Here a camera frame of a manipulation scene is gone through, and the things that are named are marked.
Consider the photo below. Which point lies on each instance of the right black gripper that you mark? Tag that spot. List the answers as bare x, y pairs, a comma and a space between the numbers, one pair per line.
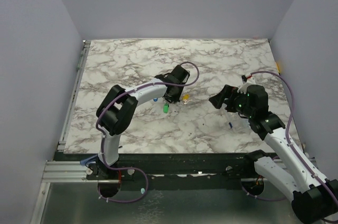
228, 98

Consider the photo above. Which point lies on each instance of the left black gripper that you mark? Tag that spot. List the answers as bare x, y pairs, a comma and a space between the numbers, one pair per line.
175, 99

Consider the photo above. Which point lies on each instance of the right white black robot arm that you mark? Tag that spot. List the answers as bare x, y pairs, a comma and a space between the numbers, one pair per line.
312, 195

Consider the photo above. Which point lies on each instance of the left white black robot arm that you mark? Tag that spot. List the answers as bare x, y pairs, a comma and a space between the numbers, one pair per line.
117, 109

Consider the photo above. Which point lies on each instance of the key with yellow tag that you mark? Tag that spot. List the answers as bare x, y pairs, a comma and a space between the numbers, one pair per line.
185, 99

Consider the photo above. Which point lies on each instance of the key with green tag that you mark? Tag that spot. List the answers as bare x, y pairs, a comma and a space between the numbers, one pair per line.
165, 108

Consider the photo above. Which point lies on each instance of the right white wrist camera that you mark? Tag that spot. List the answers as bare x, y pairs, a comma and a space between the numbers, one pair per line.
247, 80

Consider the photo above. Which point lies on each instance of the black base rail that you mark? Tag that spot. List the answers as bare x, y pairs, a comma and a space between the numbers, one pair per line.
173, 172

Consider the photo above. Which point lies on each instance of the blue clamp handle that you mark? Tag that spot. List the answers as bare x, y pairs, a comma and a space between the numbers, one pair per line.
87, 161

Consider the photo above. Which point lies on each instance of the aluminium frame rail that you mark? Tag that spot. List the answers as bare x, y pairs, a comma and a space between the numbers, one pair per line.
64, 172

